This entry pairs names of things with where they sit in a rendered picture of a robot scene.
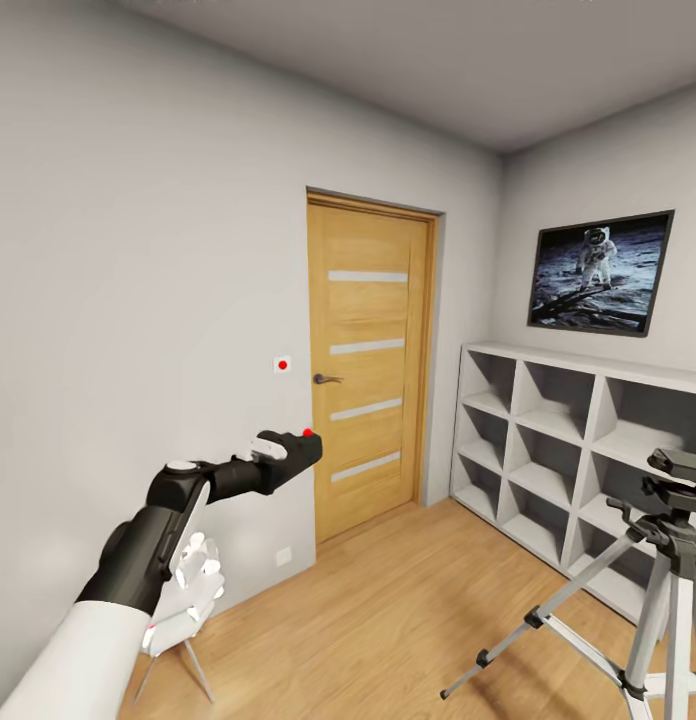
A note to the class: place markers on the bookcase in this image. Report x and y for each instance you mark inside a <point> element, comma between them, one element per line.
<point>583,497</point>

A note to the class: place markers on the painting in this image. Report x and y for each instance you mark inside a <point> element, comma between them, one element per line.
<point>601,276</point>

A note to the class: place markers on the digital camera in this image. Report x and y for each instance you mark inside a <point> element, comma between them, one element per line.
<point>302,452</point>

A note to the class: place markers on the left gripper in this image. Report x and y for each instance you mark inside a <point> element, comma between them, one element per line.
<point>250,476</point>

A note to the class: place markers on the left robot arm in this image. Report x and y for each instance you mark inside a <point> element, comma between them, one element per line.
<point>84,668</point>

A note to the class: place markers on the camera tripod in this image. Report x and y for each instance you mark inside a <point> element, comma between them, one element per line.
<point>672,582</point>

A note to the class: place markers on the electric switch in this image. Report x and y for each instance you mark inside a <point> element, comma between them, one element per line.
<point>281,364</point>

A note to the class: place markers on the wall socket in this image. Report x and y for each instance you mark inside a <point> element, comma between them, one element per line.
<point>283,556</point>

